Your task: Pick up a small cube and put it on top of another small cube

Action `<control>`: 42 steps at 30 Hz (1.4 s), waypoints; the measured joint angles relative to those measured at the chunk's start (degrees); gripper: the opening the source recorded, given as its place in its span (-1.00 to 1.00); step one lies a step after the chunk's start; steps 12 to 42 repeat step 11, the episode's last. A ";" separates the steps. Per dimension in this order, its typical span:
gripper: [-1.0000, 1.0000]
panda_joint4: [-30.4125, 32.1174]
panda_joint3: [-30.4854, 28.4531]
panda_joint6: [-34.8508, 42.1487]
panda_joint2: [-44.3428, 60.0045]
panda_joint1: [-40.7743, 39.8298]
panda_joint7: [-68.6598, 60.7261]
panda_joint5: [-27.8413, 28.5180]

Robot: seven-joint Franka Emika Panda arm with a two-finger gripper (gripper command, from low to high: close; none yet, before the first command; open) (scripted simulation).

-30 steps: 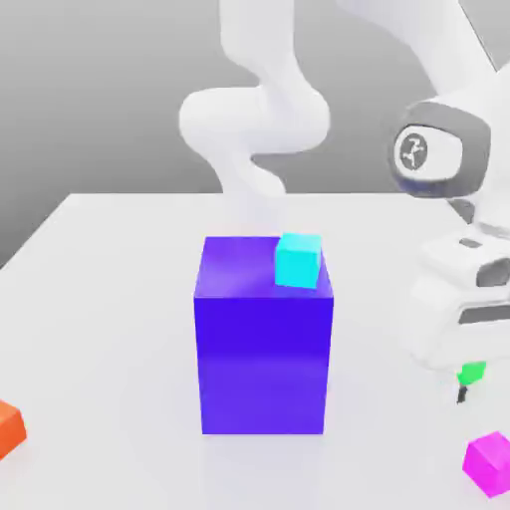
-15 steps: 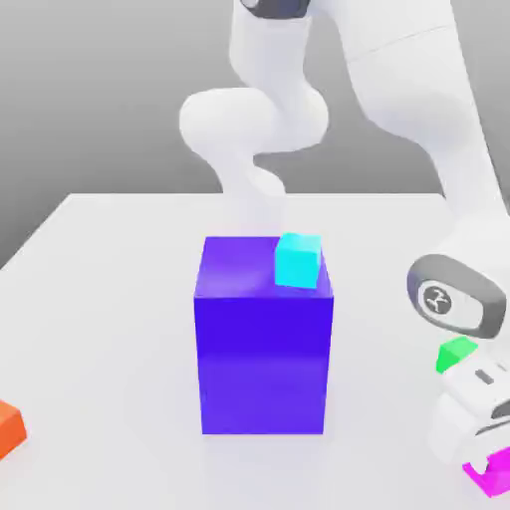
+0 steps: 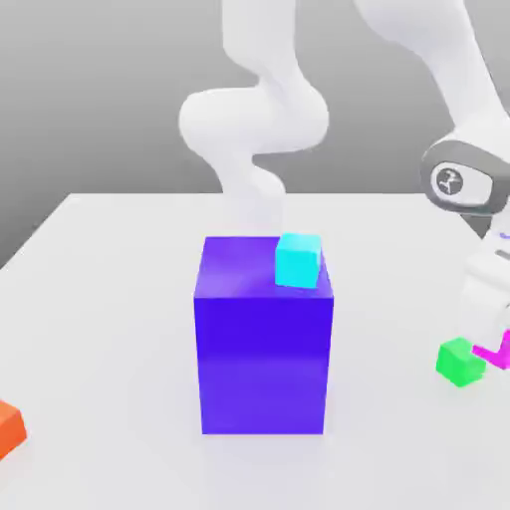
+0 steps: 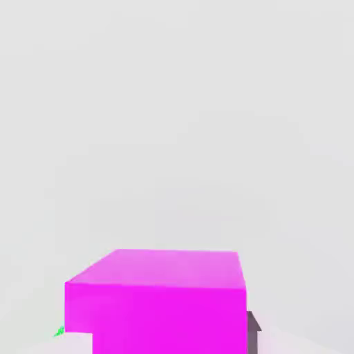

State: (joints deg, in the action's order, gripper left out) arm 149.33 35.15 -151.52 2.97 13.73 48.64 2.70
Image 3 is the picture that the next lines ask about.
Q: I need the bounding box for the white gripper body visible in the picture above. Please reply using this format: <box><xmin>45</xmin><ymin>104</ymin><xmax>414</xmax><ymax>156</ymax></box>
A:
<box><xmin>462</xmin><ymin>222</ymin><xmax>510</xmax><ymax>310</ymax></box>

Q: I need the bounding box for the small green cube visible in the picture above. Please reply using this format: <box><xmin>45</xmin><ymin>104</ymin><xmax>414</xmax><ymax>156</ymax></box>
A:
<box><xmin>434</xmin><ymin>337</ymin><xmax>488</xmax><ymax>388</ymax></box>

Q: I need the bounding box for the small cyan cube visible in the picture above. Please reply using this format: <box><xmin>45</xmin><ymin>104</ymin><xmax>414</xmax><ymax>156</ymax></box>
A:
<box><xmin>274</xmin><ymin>232</ymin><xmax>323</xmax><ymax>290</ymax></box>

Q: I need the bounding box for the small orange cube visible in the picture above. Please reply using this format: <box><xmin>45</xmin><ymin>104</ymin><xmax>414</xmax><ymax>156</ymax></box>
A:
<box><xmin>0</xmin><ymin>399</ymin><xmax>29</xmax><ymax>463</ymax></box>

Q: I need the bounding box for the large purple box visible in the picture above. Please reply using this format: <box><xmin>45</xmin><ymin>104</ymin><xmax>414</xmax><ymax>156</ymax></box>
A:
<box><xmin>192</xmin><ymin>235</ymin><xmax>335</xmax><ymax>436</ymax></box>

